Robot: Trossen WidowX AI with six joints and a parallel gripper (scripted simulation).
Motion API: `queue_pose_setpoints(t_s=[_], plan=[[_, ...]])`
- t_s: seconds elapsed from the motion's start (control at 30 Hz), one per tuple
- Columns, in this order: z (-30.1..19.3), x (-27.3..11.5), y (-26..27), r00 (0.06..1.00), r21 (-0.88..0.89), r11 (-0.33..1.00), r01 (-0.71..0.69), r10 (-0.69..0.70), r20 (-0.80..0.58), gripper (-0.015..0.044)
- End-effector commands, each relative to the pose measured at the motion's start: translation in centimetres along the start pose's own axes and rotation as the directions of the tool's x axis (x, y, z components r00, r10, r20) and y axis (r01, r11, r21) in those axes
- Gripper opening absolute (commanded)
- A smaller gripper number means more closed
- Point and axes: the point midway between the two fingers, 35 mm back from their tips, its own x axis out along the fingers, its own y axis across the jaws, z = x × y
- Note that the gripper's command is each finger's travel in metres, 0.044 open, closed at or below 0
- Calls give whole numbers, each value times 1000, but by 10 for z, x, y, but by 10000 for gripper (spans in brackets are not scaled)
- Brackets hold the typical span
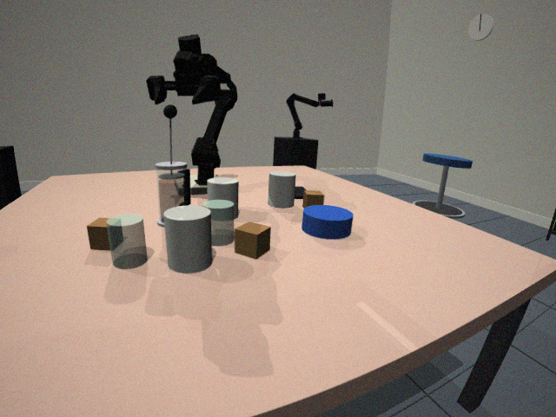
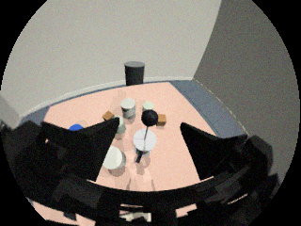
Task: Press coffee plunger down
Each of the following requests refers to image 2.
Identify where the glass coffee press with plunger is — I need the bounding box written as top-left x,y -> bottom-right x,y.
133,110 -> 158,163

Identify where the blue short cylinder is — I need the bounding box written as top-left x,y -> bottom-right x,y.
69,123 -> 84,131

